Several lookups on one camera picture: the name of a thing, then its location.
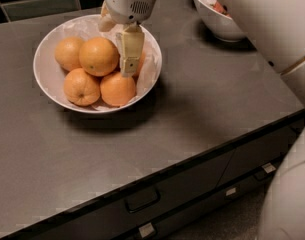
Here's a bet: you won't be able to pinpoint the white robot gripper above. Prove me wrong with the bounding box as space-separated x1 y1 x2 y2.
99 0 156 77

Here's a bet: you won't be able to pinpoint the white bowl with oranges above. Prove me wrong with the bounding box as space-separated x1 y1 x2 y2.
32 14 163 115

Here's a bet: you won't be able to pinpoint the orange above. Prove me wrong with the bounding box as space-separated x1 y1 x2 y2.
100 72 136 107
63 68 101 106
119 51 146 77
54 36 84 71
79 37 119 77

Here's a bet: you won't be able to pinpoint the dark upper drawer left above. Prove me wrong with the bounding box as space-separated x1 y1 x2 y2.
13 152 232 240

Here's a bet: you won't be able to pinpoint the back right orange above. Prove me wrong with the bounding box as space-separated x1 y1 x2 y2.
119 51 146 77

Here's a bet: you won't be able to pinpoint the top centre orange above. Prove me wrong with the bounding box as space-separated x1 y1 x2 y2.
79 37 119 77

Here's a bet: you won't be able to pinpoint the back left orange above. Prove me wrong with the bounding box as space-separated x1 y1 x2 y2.
54 36 84 71

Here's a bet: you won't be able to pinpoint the front right orange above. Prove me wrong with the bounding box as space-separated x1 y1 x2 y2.
100 72 136 107

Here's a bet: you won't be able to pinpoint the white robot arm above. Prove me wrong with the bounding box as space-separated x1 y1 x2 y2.
100 0 305 240

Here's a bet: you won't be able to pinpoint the dark drawer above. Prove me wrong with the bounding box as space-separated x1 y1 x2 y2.
219 117 305 189
113 158 282 240
13 152 232 240

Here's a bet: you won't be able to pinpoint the white paper liner in bowl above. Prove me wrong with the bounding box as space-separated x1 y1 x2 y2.
63 15 162 114

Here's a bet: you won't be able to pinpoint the dark lower drawer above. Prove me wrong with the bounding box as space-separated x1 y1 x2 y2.
113 158 282 240

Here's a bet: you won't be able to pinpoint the red strawberries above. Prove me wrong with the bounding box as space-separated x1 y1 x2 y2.
212 2 230 17

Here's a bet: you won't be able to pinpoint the front left orange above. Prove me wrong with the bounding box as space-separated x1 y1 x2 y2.
63 68 101 106

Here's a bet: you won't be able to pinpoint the dark upper drawer right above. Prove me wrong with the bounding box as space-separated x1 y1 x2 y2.
219 117 305 189

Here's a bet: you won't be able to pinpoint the white bowl with strawberries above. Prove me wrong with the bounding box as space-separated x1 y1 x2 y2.
193 0 245 42

